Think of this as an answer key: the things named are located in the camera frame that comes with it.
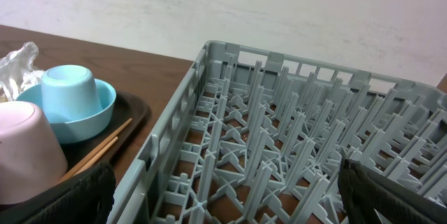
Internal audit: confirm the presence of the brown serving tray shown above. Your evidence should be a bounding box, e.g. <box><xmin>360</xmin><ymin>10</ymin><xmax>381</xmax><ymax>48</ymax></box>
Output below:
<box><xmin>59</xmin><ymin>91</ymin><xmax>150</xmax><ymax>182</ymax></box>

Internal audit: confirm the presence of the wooden chopstick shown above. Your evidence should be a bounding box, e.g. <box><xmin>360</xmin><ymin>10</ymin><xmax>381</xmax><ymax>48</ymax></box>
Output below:
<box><xmin>74</xmin><ymin>136</ymin><xmax>118</xmax><ymax>174</ymax></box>
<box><xmin>58</xmin><ymin>118</ymin><xmax>133</xmax><ymax>184</ymax></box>

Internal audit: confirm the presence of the light blue bowl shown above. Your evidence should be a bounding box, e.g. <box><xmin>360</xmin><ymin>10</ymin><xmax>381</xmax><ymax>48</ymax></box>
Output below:
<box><xmin>17</xmin><ymin>79</ymin><xmax>117</xmax><ymax>144</ymax></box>

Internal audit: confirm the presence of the light blue cup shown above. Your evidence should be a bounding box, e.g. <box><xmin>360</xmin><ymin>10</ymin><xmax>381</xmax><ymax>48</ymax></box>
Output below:
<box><xmin>41</xmin><ymin>65</ymin><xmax>102</xmax><ymax>123</ymax></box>

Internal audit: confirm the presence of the crumpled white tissue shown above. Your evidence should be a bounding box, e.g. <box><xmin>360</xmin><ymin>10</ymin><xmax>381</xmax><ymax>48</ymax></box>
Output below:
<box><xmin>0</xmin><ymin>42</ymin><xmax>44</xmax><ymax>103</ymax></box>

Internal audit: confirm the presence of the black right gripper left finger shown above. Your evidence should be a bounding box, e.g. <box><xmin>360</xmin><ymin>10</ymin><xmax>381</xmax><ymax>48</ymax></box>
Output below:
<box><xmin>1</xmin><ymin>163</ymin><xmax>116</xmax><ymax>224</ymax></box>

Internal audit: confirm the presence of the grey dishwasher rack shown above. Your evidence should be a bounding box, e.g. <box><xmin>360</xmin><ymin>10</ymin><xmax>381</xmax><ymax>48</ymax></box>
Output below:
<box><xmin>108</xmin><ymin>41</ymin><xmax>446</xmax><ymax>223</ymax></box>

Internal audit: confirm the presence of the wooden chopstick left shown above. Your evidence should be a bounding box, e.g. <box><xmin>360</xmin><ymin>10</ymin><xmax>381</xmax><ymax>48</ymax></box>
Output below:
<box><xmin>58</xmin><ymin>118</ymin><xmax>133</xmax><ymax>184</ymax></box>

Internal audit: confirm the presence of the white pink cup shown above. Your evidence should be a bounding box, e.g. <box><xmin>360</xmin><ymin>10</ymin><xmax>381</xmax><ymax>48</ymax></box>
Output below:
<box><xmin>1</xmin><ymin>101</ymin><xmax>68</xmax><ymax>204</ymax></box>

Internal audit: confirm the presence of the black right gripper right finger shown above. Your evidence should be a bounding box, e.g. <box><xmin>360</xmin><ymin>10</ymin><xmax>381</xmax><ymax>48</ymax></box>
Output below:
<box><xmin>338</xmin><ymin>158</ymin><xmax>446</xmax><ymax>224</ymax></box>

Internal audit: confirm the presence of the wooden chopstick right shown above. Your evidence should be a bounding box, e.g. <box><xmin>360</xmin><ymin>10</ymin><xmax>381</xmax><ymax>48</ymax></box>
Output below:
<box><xmin>74</xmin><ymin>136</ymin><xmax>118</xmax><ymax>174</ymax></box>

